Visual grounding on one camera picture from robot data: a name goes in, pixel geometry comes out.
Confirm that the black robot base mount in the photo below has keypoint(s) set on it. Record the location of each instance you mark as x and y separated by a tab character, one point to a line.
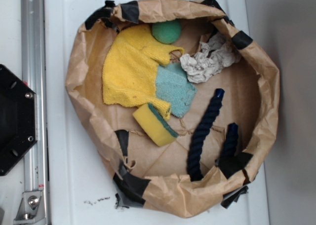
18	130

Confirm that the crumpled white paper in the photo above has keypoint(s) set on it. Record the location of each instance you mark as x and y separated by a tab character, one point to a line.
216	54

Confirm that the light blue microfiber cloth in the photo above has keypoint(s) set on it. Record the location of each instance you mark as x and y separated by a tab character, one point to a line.
173	87

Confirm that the aluminium extrusion rail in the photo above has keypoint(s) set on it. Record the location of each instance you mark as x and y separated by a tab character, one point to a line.
33	72

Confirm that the white plastic tray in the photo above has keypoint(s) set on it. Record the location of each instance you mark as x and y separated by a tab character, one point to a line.
82	191

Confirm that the yellow microfiber cloth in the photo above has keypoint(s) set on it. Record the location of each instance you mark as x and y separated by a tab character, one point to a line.
131	67

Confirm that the metal corner bracket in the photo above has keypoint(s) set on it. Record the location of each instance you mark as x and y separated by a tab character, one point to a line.
31	210

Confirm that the yellow green sponge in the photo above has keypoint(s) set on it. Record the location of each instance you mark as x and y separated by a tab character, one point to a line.
154	125

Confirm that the green foam ball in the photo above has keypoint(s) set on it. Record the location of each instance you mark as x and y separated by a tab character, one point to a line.
167	32

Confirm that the brown paper bag bin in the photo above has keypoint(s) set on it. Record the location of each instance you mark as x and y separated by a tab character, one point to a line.
223	139

